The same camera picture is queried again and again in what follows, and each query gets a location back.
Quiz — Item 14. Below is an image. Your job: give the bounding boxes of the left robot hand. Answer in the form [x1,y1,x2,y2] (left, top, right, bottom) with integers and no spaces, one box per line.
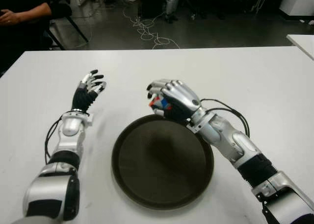
[71,69,107,113]

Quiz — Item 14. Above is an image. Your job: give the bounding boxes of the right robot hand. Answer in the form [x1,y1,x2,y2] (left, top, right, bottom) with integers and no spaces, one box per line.
[146,78,204,125]

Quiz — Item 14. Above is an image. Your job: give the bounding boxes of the left arm black cables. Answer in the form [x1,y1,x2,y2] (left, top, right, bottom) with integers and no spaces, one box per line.
[44,118,63,165]

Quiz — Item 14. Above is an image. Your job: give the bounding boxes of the chrome frame stool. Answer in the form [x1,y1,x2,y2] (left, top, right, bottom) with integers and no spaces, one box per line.
[250,0,267,14]

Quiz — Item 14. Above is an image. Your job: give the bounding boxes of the bystander black clothed body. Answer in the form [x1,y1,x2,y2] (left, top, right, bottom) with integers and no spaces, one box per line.
[0,0,73,73]

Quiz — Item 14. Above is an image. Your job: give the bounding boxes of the arm black cables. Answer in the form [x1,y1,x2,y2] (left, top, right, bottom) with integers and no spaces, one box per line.
[44,118,63,165]
[200,99,250,138]

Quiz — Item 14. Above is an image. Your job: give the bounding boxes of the bystander bare forearm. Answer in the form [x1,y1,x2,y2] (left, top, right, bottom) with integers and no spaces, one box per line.
[17,2,52,23]

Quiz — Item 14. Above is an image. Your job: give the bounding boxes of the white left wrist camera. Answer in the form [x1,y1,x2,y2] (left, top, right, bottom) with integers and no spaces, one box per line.
[82,113,94,126]

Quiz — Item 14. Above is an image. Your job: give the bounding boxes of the black office chair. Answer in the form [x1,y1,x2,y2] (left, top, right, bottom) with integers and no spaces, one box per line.
[44,14,89,50]

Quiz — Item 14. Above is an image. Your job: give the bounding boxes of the bystander bare hand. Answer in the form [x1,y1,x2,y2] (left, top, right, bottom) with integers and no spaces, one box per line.
[0,8,22,25]

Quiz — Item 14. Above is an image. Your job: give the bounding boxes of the white side table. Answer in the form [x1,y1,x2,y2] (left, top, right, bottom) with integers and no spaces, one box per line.
[286,33,314,60]

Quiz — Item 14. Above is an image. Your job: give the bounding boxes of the tangled white floor cable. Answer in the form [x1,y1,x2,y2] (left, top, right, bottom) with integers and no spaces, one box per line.
[122,5,181,50]

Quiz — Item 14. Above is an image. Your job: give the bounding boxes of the multicoloured Rubik's cube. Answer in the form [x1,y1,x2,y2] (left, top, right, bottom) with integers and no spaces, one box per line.
[149,94,173,116]

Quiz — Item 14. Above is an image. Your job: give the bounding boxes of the black cabinet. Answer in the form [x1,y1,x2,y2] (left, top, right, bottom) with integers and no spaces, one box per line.
[138,0,167,18]

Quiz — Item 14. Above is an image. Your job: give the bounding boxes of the right arm black cables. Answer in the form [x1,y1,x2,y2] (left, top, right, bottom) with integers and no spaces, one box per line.
[200,99,250,138]

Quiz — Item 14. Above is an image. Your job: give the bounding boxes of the brown round plate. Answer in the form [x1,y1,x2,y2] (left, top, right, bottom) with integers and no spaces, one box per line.
[111,113,214,211]

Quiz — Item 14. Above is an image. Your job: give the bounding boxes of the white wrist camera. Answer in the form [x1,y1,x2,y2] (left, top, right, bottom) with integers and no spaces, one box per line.
[185,120,203,134]
[82,113,94,126]

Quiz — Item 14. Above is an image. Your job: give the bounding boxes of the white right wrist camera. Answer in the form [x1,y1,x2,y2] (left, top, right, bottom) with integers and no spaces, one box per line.
[185,120,203,134]

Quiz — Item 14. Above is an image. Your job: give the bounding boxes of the white slanted cabinet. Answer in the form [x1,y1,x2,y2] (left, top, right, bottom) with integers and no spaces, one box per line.
[279,0,314,16]

